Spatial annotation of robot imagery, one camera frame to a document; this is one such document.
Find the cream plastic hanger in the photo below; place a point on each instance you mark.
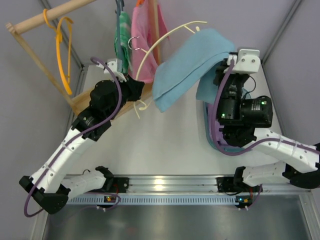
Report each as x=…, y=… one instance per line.
x=147, y=53

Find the grey blue hanger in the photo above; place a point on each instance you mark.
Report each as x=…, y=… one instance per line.
x=119, y=51

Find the orange hanger with pink garment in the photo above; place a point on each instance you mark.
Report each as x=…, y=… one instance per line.
x=139, y=3

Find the pink shirt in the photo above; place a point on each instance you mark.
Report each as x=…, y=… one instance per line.
x=141, y=42

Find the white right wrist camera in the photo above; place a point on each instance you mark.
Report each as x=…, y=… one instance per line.
x=246, y=61

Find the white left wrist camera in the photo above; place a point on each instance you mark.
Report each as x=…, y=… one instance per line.
x=115, y=66

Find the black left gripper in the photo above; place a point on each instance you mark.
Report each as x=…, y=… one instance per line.
x=136, y=88

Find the teal plastic basket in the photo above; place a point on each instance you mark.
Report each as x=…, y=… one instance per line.
x=229, y=149

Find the perforated cable duct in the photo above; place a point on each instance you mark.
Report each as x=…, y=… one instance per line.
x=146, y=200

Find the wooden clothes rack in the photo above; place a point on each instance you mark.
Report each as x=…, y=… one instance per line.
x=81, y=101

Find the purple cloth in basket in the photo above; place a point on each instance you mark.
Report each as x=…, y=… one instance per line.
x=213, y=128

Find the aluminium mounting rail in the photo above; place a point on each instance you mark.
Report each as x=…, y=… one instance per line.
x=164, y=184

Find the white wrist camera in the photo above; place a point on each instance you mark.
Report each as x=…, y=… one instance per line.
x=115, y=66
x=246, y=61

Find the light blue trousers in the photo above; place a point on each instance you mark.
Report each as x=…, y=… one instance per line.
x=187, y=65

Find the green white patterned garment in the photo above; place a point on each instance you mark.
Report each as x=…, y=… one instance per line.
x=125, y=34

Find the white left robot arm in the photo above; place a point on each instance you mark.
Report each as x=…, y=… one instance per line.
x=49, y=186

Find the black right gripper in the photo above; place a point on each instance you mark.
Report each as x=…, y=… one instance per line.
x=225, y=72

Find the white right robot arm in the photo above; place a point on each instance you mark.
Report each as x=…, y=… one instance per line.
x=245, y=126

